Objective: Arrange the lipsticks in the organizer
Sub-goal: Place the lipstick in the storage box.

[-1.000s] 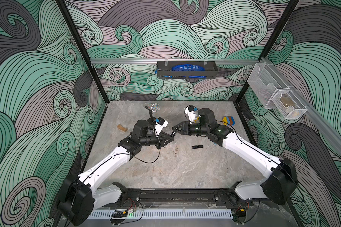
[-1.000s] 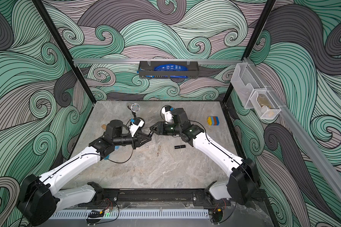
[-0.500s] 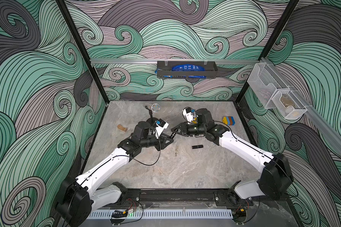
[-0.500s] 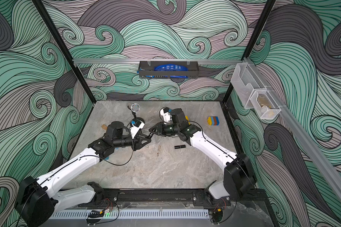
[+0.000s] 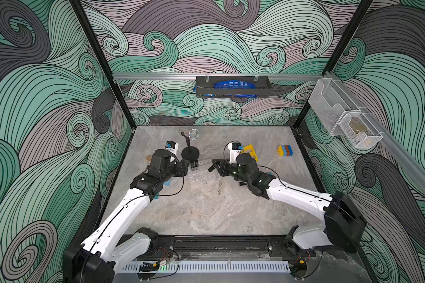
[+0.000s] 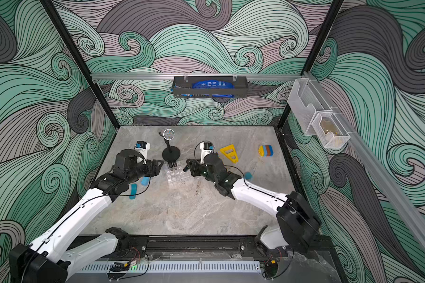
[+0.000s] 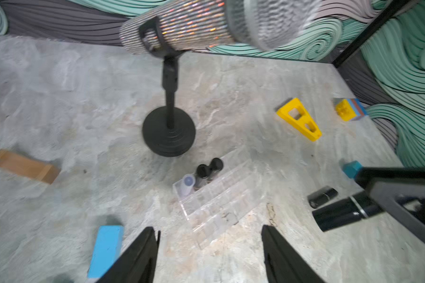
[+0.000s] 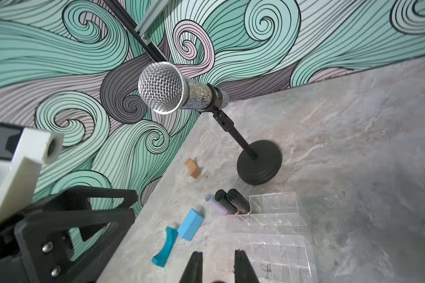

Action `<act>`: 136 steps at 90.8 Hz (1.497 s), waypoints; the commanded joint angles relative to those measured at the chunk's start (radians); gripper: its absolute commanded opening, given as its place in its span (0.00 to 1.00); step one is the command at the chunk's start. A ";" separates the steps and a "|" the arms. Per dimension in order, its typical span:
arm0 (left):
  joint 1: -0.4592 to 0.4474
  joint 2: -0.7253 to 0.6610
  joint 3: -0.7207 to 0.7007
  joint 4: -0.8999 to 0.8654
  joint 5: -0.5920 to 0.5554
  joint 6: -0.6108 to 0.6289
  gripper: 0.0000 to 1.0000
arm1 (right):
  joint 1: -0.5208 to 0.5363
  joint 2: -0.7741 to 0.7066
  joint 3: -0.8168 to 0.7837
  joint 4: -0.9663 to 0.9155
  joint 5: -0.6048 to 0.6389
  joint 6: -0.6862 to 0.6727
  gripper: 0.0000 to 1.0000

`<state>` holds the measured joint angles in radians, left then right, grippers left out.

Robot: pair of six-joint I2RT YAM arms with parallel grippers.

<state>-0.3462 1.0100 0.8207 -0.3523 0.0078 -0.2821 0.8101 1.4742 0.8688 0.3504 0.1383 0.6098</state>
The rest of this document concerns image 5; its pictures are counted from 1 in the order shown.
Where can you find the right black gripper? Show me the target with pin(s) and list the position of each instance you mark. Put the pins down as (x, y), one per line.
(221, 167)

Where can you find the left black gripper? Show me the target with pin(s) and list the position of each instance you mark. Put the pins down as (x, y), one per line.
(182, 168)

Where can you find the clear acrylic lipstick organizer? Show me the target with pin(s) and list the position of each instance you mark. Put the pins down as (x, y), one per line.
(201, 176)

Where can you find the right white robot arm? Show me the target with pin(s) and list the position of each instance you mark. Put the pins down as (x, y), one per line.
(341, 223)

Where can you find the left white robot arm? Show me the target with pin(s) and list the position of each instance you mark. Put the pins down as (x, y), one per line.
(100, 256)

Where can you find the yellow triangle toy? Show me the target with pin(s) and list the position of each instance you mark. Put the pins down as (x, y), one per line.
(251, 151)

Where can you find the multicolour block stack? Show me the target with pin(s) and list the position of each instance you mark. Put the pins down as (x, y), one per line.
(284, 150)

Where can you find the blue item in tray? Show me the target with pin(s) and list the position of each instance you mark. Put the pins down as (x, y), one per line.
(234, 84)

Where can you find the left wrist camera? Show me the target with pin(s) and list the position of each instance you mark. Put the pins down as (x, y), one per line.
(172, 147)

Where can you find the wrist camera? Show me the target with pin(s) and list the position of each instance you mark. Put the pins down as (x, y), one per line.
(172, 147)
(235, 149)

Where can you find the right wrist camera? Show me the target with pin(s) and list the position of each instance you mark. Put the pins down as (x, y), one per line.
(235, 149)

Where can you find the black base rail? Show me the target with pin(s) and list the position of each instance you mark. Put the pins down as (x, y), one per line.
(274, 246)

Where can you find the black wall tray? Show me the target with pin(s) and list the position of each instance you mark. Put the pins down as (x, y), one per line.
(204, 88)

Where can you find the white slotted cable duct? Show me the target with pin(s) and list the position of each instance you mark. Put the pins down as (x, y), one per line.
(228, 266)

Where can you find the aluminium rail back wall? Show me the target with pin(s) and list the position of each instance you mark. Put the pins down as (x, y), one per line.
(192, 76)

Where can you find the aluminium rail wall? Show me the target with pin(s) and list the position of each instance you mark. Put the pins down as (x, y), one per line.
(192, 76)
(413, 170)

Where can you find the clear wall bin large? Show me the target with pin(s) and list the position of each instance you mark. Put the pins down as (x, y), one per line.
(330, 105)

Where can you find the clear wall bin small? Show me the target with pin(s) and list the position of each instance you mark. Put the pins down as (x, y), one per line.
(359, 131)

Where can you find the aluminium rail right wall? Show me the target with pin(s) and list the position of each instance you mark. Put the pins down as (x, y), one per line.
(413, 170)

